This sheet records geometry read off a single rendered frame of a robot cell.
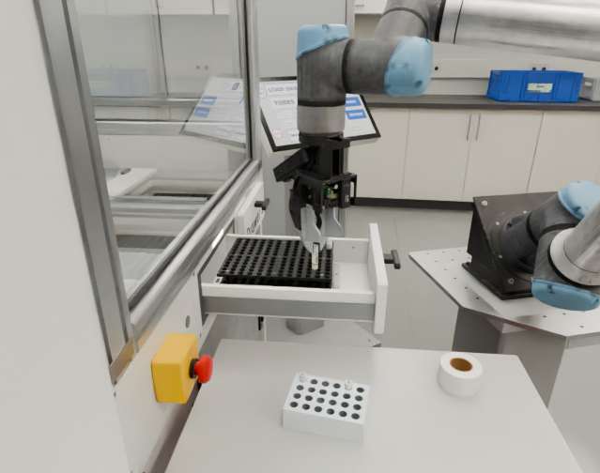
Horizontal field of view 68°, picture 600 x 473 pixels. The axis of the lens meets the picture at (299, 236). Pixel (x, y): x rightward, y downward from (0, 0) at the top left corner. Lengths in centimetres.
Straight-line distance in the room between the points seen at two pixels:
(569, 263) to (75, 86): 80
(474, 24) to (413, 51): 12
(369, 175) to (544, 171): 138
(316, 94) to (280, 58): 179
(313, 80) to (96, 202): 35
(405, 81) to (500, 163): 337
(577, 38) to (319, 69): 34
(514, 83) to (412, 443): 352
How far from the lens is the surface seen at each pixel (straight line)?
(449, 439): 77
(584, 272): 93
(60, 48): 47
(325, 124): 68
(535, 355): 127
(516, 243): 114
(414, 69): 63
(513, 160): 400
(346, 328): 224
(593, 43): 74
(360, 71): 65
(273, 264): 90
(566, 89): 416
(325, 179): 69
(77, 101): 48
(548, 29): 73
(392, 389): 83
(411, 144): 381
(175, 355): 66
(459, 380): 82
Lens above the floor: 130
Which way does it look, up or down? 23 degrees down
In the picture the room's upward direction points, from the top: straight up
